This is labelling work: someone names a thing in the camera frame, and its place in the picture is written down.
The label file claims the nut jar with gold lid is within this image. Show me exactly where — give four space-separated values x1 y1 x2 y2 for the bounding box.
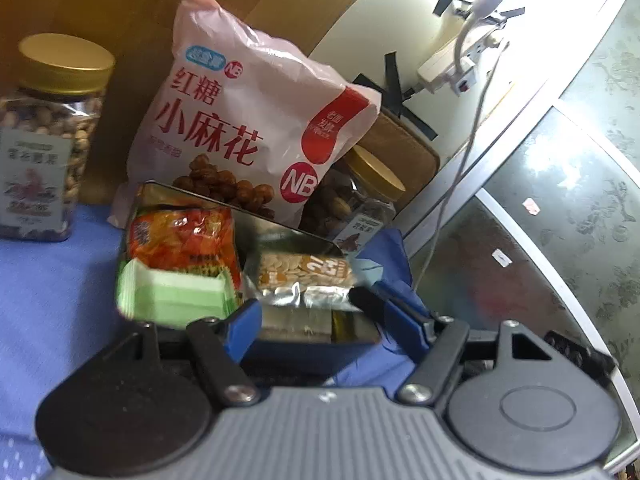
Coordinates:
0 34 117 243

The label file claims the red orange snack packet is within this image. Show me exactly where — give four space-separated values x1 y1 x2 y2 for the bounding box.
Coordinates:
127 207 246 311

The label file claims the brown cork pad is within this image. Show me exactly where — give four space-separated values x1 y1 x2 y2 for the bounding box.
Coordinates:
357 110 441 196

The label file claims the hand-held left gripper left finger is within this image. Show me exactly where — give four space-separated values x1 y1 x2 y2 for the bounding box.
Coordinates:
107 299 263 408

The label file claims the small jar with gold lid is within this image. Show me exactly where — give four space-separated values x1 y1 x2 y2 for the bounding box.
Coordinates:
299 146 407 256

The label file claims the green snack packet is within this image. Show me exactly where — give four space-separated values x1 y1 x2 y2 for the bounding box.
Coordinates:
116 258 233 330

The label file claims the white cable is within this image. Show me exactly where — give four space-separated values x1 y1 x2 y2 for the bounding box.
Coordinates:
412 10 516 291

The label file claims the white power strip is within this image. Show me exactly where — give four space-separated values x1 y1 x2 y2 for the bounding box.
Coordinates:
417 35 501 96

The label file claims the silver seed packet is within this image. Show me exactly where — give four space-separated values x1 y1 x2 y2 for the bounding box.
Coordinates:
245 251 357 311

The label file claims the dark tin box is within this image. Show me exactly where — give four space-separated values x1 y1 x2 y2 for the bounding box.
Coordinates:
116 181 386 346

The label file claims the blue printed cloth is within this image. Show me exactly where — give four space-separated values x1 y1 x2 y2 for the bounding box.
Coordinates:
0 205 431 480

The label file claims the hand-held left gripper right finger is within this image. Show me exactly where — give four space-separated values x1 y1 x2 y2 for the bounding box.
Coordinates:
348 285 566 406

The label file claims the pink snack bag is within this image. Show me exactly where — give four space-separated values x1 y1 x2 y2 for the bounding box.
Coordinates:
107 0 383 231

